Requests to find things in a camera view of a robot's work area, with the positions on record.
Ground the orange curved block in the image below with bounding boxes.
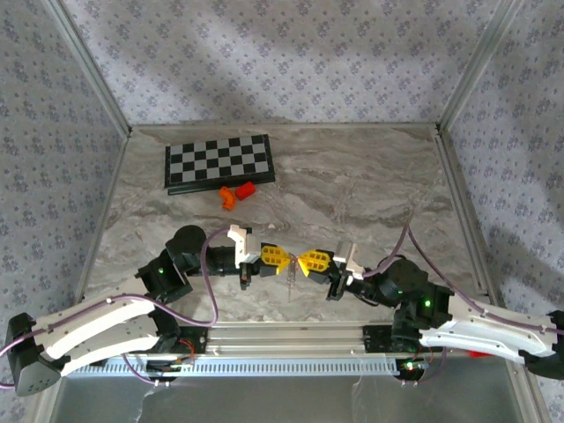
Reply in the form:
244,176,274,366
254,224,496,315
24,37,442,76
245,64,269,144
219,185,238,212

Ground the red block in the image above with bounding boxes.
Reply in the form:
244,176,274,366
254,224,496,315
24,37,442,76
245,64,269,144
234,181,257,202

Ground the small circuit board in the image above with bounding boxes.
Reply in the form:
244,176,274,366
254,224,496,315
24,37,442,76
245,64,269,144
394,357,431,381
145,359,195,382

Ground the black grey chessboard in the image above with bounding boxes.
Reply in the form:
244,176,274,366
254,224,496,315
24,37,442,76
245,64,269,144
164,133,277,197

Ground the grey metal sheet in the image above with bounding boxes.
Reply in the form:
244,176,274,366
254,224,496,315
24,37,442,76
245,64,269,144
48,376,530,423

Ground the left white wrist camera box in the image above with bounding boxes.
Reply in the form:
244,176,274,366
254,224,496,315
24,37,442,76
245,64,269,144
226,224,262,269

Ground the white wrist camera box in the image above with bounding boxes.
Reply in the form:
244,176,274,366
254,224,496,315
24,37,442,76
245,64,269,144
332,241,367,281
226,224,262,269

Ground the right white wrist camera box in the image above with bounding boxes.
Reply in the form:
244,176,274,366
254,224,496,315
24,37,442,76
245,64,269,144
332,241,367,281

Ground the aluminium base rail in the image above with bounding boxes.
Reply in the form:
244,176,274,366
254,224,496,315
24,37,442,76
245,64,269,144
47,320,528,359

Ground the aluminium side rail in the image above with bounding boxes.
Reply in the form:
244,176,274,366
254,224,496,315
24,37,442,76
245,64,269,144
70,130,133,321
434,125,516,323

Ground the white slotted cable duct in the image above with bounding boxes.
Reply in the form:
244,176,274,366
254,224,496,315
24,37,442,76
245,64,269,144
87,357,404,379

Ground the aluminium back rail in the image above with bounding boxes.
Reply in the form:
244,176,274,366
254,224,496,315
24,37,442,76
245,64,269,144
130,122,442,132

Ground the aluminium frame post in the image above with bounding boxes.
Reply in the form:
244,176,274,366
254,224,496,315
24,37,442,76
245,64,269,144
437,0,528,133
42,0,133,136

